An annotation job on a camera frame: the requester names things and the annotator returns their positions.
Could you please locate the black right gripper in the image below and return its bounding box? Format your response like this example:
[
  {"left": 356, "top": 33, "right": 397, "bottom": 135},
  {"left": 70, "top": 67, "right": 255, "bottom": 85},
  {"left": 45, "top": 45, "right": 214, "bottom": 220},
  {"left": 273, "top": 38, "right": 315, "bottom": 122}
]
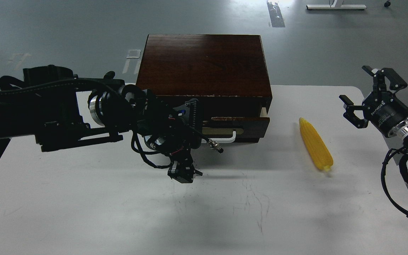
[{"left": 339, "top": 65, "right": 408, "bottom": 138}]

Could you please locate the wooden drawer with white handle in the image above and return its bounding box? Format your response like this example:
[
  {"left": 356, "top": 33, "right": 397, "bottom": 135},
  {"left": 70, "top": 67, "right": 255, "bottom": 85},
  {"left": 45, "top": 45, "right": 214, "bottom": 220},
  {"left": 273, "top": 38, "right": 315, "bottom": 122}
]
[{"left": 201, "top": 113, "right": 271, "bottom": 143}]

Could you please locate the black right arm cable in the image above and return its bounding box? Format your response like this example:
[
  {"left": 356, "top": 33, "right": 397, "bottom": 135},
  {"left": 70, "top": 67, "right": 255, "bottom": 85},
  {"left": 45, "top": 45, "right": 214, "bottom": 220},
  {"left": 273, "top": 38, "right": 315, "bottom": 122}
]
[{"left": 381, "top": 147, "right": 408, "bottom": 224}]

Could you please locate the dark wooden drawer cabinet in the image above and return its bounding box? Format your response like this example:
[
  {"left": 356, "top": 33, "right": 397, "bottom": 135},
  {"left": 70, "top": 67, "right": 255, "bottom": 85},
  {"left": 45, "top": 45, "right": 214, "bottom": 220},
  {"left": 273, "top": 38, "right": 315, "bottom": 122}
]
[{"left": 136, "top": 34, "right": 273, "bottom": 120}]

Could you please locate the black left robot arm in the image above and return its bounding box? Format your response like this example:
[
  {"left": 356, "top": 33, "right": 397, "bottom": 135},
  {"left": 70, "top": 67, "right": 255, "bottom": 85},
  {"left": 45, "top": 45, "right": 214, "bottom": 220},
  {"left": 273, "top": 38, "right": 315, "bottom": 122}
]
[{"left": 0, "top": 65, "right": 209, "bottom": 183}]

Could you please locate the white desk base foot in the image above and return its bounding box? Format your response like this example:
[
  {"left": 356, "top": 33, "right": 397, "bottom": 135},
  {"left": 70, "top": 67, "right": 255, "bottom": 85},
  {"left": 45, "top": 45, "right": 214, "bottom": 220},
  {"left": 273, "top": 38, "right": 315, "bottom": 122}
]
[{"left": 306, "top": 0, "right": 367, "bottom": 10}]

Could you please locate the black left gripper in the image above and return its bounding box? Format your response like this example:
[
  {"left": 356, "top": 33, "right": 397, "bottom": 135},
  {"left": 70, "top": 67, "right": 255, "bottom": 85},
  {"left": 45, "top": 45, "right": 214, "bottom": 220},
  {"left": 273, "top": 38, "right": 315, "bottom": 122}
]
[{"left": 133, "top": 90, "right": 204, "bottom": 183}]

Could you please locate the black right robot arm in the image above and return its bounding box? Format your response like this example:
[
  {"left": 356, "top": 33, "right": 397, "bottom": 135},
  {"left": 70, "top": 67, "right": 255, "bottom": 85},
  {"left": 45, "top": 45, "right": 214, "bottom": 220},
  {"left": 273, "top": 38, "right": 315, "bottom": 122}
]
[{"left": 339, "top": 65, "right": 408, "bottom": 184}]

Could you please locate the yellow corn cob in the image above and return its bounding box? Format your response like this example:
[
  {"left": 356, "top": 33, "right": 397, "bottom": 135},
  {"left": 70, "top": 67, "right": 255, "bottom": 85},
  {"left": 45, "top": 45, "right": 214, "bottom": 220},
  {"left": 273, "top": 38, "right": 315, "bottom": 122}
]
[{"left": 299, "top": 117, "right": 334, "bottom": 172}]

